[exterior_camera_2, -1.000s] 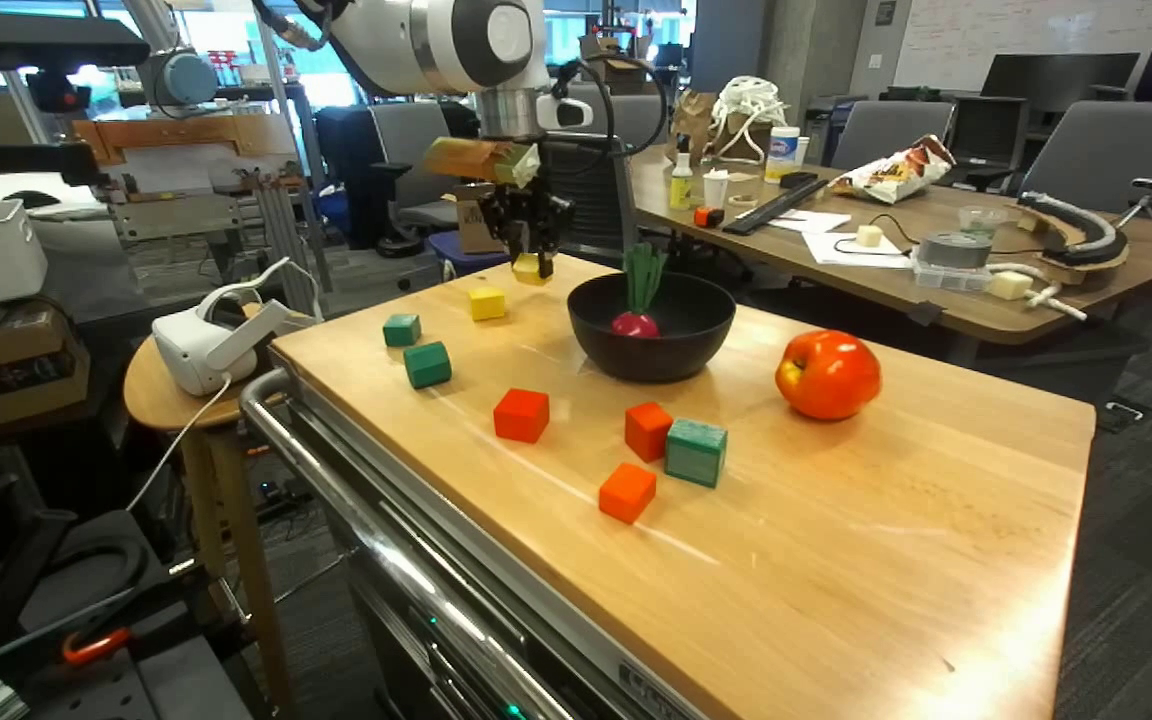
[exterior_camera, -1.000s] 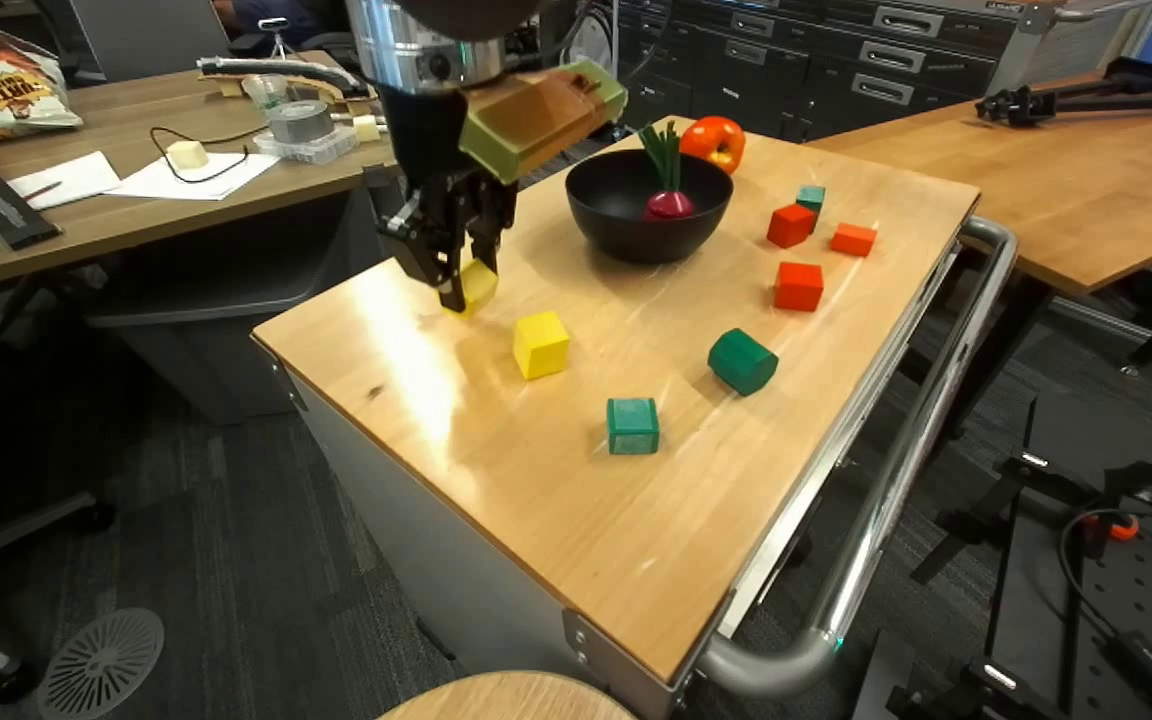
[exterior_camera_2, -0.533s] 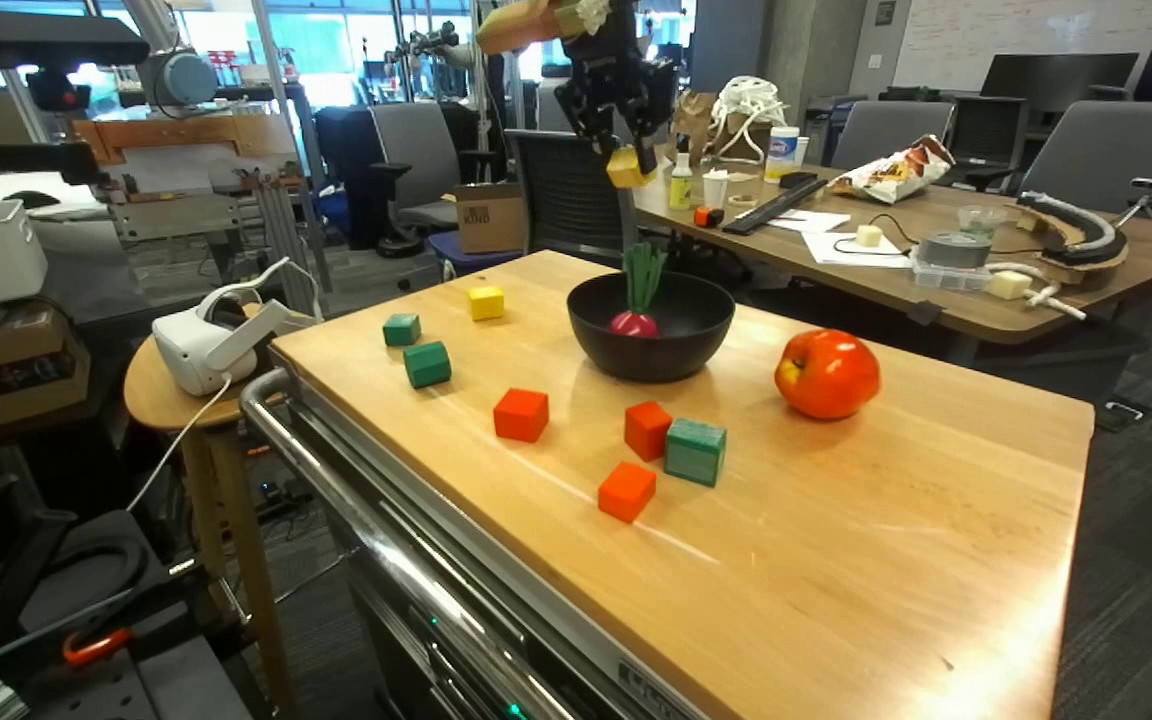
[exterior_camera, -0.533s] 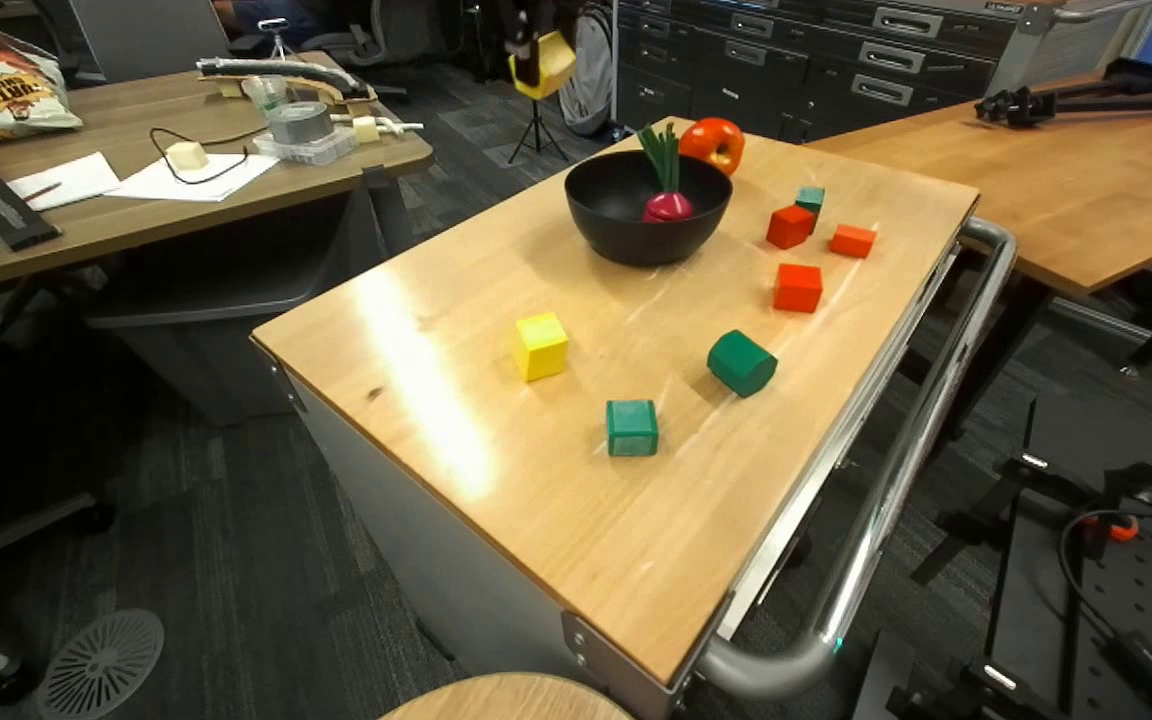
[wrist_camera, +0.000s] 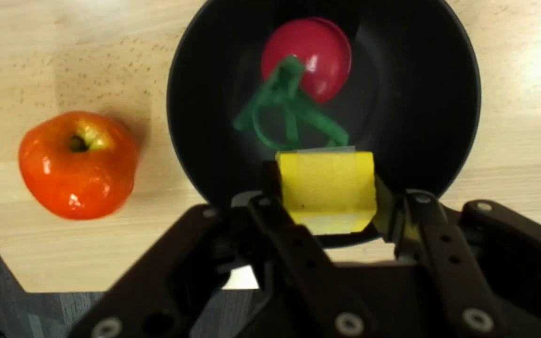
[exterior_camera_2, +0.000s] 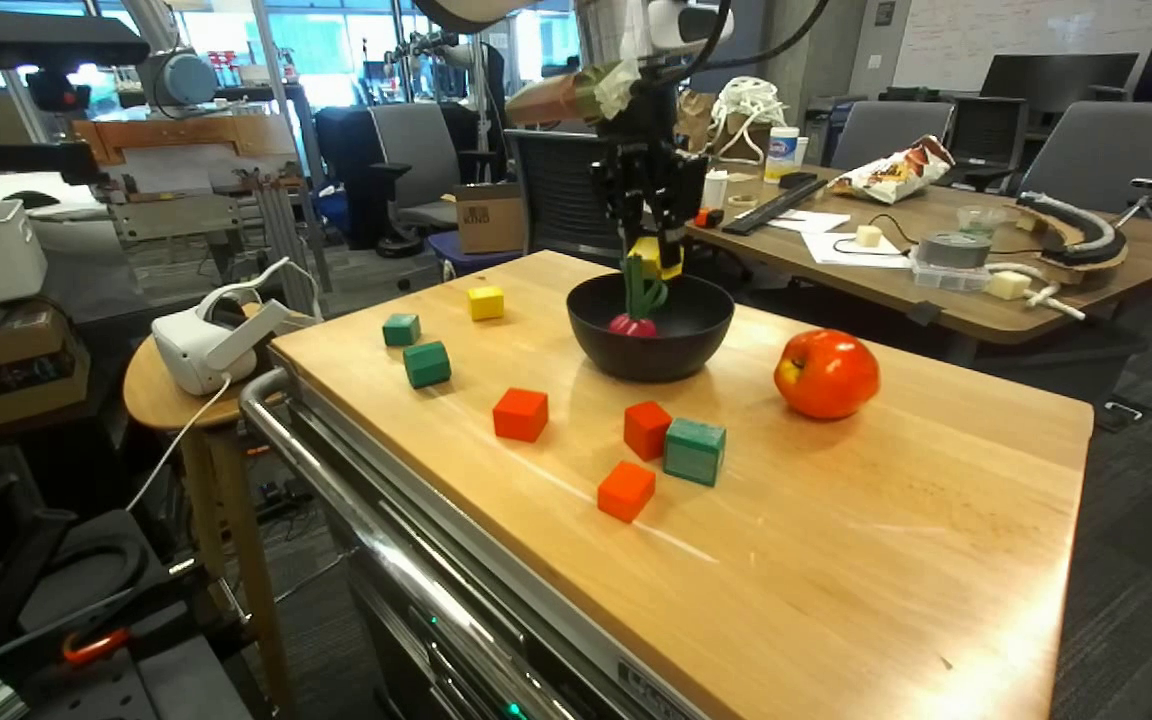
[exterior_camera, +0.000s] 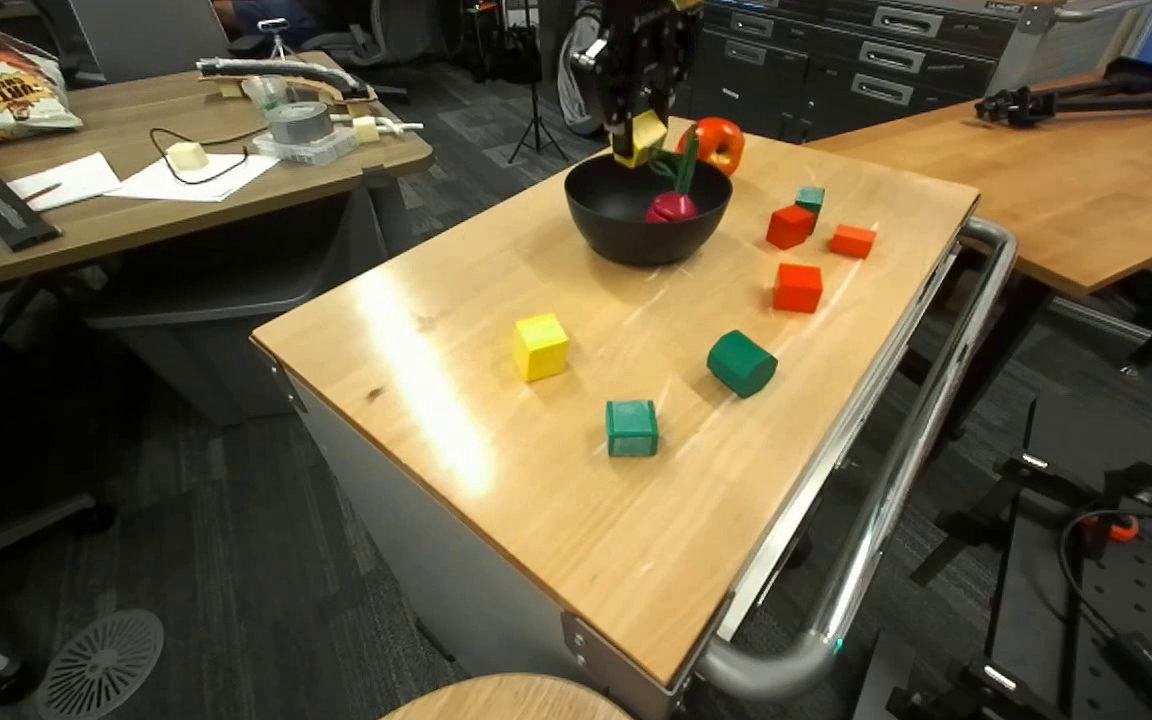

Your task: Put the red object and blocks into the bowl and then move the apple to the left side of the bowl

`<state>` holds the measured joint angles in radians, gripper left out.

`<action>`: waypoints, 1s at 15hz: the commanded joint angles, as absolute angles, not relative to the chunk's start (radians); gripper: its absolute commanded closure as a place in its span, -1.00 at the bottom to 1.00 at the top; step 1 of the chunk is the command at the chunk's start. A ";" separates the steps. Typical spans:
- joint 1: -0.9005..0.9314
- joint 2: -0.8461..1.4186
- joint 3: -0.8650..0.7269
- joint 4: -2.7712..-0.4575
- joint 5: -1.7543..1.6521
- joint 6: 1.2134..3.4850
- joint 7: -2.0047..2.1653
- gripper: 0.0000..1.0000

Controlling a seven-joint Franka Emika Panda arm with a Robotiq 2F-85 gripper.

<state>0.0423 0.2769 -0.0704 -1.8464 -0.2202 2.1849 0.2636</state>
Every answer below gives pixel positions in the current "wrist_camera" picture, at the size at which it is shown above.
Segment yellow wooden block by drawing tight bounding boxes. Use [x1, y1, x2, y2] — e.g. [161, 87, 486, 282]
[274, 147, 379, 237]

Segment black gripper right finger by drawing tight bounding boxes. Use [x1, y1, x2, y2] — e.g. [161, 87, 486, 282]
[373, 177, 541, 338]

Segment black bowl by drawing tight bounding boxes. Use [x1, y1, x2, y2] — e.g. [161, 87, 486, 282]
[165, 0, 482, 250]

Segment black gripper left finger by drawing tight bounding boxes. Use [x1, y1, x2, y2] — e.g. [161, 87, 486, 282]
[65, 158, 379, 338]

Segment red radish toy green leaves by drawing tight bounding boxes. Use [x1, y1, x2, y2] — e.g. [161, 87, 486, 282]
[231, 15, 355, 152]

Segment red orange apple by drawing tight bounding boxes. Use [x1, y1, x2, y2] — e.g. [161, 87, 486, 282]
[17, 109, 141, 222]

